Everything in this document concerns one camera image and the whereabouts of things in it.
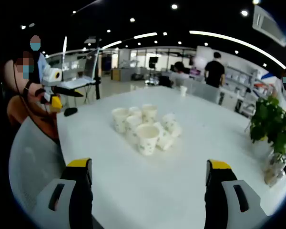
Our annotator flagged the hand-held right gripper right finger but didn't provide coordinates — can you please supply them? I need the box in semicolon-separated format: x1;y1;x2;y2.
204;159;270;229

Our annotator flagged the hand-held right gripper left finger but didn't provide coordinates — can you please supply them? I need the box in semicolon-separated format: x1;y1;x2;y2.
30;157;94;229

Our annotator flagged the cluster of printed paper cups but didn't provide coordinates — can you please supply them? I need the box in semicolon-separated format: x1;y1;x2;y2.
111;104;183;157

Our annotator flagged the person's left hand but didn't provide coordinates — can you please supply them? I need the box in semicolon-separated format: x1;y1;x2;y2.
30;87;49;104

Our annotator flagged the white side desk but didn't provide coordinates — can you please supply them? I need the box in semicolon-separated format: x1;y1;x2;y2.
59;77;97;90

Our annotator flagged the small black device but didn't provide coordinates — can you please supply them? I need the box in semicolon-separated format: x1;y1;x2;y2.
63;107;78;117

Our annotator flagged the black wristband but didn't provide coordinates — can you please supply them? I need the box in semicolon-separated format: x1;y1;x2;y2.
22;82;33;95

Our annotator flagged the black tripod stand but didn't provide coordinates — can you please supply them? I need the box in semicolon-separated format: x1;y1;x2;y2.
92;37;103;100

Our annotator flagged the white tube lamp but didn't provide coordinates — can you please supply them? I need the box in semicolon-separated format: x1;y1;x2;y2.
62;35;68;60

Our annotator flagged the person's head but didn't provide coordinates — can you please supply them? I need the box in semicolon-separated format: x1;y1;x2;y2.
15;50;36;81

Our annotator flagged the person's leg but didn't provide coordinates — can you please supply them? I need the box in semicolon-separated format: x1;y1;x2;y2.
6;94;61;144

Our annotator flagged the glass vase with pebbles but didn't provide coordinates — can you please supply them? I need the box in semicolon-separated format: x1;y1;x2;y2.
263;152;286;187

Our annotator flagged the white table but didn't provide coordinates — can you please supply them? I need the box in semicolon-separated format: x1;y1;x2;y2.
56;85;286;229

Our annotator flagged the potted green plant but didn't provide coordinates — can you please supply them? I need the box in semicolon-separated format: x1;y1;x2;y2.
249;94;286;158

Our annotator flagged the black office chair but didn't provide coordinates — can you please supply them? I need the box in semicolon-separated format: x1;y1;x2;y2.
158;76;172;88

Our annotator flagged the grey mesh chair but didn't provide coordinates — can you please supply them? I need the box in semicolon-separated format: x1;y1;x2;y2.
189;80;221;104

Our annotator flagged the white storage shelf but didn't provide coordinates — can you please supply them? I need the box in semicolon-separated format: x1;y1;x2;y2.
226;66;260;96

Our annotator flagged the long ceiling light strip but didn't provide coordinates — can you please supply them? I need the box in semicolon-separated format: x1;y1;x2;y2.
189;30;286;70

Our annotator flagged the ceiling air conditioner vent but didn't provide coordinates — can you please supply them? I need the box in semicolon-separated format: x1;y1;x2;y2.
252;6;286;46

